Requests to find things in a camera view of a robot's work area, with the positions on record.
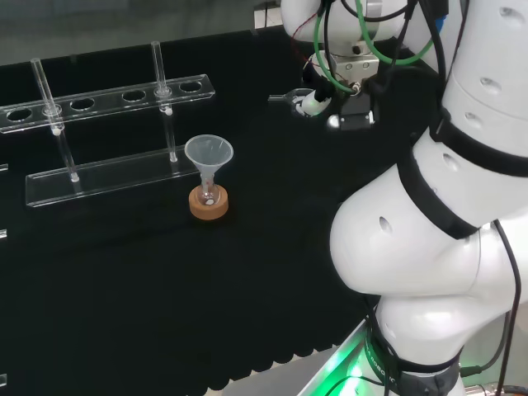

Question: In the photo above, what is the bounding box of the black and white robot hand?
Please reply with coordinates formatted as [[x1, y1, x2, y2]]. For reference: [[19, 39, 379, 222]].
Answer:
[[290, 53, 380, 133]]

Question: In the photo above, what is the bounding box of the clear weighing funnel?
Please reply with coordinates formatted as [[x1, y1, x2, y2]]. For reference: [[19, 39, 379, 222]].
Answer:
[[267, 87, 317, 109]]

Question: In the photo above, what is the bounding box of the clear plastic funnel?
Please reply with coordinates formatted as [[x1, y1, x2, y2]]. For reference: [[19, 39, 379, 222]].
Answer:
[[184, 134, 235, 195]]

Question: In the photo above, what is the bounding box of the small round-bottom glass flask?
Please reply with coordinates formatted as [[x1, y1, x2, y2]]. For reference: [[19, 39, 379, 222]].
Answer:
[[196, 171, 220, 207]]

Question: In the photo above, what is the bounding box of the pale board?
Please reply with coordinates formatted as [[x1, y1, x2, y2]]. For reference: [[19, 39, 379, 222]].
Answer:
[[252, 0, 286, 30]]

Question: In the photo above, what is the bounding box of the black bench cloth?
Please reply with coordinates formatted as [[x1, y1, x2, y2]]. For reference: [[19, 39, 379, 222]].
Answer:
[[0, 27, 438, 396]]

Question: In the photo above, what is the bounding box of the green cable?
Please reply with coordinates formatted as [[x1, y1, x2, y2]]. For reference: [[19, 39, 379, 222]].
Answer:
[[312, 0, 365, 97], [356, 0, 439, 66]]

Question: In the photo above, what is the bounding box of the black cable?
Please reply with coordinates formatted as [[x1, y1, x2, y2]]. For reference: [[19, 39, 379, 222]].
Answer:
[[419, 0, 449, 84], [492, 218, 524, 396]]

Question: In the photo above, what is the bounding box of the cork ring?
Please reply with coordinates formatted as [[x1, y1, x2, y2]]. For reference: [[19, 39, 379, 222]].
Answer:
[[188, 185, 230, 222]]

